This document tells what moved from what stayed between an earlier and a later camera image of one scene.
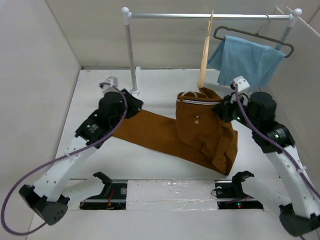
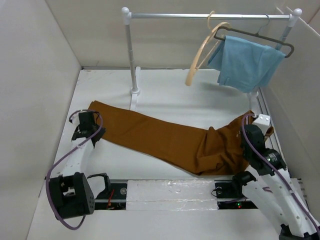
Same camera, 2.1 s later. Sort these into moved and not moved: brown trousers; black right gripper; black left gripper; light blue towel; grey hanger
Moved: brown trousers; black left gripper; black right gripper
Not moved: light blue towel; grey hanger
